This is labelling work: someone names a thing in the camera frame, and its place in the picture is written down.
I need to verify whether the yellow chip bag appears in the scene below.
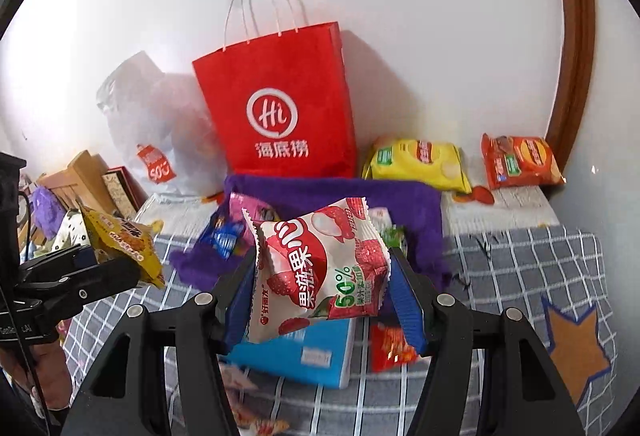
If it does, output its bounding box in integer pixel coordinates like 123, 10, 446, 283
361, 136, 473, 195

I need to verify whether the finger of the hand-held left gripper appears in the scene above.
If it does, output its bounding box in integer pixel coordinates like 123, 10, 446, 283
19, 243, 98, 284
14, 258, 142, 317

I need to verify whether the white plastic shopping bag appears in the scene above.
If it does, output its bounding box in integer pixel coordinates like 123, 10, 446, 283
95, 50, 228, 197

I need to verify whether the red paper bag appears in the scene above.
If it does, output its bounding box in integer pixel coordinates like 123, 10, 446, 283
191, 0, 358, 180

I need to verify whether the purple plush item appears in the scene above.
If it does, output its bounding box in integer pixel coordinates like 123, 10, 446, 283
27, 188, 63, 239

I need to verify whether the white floral pillow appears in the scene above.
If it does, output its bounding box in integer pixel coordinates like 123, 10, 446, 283
47, 208, 93, 254

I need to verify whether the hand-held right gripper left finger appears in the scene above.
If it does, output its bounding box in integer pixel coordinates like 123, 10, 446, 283
60, 246, 261, 436

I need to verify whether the person's left hand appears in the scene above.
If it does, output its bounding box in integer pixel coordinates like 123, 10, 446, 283
0, 343, 71, 412

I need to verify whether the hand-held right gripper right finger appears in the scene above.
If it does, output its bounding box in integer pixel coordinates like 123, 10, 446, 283
387, 246, 586, 436

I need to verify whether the purple towel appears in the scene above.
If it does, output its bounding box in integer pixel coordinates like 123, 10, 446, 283
169, 173, 453, 297

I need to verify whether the grey checked blanket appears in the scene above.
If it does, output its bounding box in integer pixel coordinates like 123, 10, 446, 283
60, 223, 618, 436

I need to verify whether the white red fruit candy packet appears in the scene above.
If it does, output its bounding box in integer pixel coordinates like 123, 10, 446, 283
241, 197, 392, 345

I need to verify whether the orange chip bag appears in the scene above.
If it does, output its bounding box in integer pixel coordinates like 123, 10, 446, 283
481, 132, 567, 191

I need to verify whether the brown wooden door frame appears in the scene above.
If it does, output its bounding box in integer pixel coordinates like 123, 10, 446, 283
544, 0, 597, 174

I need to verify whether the blue box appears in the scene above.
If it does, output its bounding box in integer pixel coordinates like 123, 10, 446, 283
225, 316, 357, 390

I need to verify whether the small red snack packet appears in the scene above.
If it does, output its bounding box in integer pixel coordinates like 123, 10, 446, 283
369, 322, 420, 373

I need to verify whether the pink bear snack packet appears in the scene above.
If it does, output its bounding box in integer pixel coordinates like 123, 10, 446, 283
227, 192, 283, 224

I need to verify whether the yellow snack packet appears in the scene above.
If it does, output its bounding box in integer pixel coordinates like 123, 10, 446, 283
80, 203, 167, 289

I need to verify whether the wooden headboard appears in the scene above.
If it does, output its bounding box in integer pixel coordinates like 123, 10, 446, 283
35, 150, 121, 217

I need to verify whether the green snack packet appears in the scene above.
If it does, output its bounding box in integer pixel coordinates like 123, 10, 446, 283
382, 225, 408, 249

